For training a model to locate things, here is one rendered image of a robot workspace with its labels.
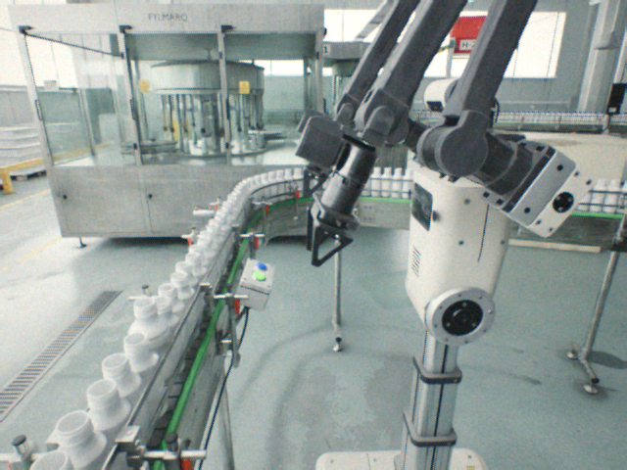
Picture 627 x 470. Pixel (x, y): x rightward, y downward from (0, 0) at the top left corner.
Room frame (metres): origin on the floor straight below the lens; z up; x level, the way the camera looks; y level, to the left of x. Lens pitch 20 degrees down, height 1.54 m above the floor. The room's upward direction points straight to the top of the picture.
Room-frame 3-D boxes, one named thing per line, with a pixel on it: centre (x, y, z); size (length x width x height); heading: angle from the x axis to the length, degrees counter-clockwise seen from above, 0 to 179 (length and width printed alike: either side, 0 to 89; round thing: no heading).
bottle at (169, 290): (0.72, 0.31, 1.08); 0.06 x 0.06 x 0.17
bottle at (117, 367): (0.48, 0.30, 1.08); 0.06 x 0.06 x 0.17
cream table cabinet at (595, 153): (4.17, -2.63, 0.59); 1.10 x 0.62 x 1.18; 74
